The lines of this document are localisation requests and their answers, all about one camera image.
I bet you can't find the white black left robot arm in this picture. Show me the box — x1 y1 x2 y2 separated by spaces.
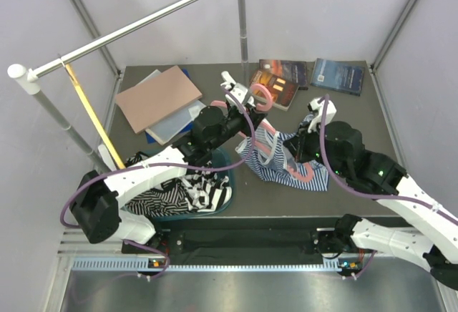
67 105 266 253

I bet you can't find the orange cover paperback book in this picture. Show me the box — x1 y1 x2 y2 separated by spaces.
250 69 299 111

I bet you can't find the white rack left foot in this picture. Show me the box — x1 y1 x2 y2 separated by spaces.
97 144 117 171

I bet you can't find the thin-striped black white garment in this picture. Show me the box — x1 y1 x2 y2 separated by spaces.
125 150 190 218

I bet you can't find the blue cover book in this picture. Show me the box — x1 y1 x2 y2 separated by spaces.
310 58 365 96

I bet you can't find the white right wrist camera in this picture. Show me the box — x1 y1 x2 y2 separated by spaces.
307 97 336 133

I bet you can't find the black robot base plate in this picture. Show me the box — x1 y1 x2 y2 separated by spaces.
120 215 359 256

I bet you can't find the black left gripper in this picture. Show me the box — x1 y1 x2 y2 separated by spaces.
208 104 267 152

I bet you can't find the metal rack pole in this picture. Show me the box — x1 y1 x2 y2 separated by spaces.
32 91 109 172
238 0 249 86

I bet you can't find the pink plastic hanger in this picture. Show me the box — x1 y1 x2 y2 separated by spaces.
220 82 314 183

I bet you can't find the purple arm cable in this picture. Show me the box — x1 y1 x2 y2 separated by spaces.
319 93 458 281
59 86 257 283

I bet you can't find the blue white striped tank top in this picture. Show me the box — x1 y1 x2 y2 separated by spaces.
235 126 329 192

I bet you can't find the wide-striped black white garment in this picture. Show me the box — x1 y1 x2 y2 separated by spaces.
180 172 233 213

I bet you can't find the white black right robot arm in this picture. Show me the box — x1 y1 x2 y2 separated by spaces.
285 121 457 289

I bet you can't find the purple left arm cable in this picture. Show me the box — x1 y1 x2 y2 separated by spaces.
59 86 257 283

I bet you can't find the white rack top bar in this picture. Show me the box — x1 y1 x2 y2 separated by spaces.
7 0 199 95

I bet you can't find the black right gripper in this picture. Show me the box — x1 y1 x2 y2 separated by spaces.
283 119 348 178

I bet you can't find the metal rack right pole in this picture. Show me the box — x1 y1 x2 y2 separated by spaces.
238 0 249 86

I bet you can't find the dark cover book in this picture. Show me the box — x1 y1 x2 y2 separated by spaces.
259 59 308 90

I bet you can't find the metal rack left pole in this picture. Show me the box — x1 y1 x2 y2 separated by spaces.
32 91 109 172

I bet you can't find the slotted white cable duct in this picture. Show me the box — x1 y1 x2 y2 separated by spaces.
71 257 362 273

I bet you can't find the teal plastic basket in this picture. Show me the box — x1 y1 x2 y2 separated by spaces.
139 170 235 221

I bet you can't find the yellow wavy hanger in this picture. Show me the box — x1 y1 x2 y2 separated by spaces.
62 64 126 169

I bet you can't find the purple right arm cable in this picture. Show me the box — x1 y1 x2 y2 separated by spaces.
319 93 458 281

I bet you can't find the aluminium wall frame rail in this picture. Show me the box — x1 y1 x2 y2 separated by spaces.
69 0 122 78
370 0 420 72

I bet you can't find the right aluminium wall frame rail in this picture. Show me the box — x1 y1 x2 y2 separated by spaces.
370 0 420 72

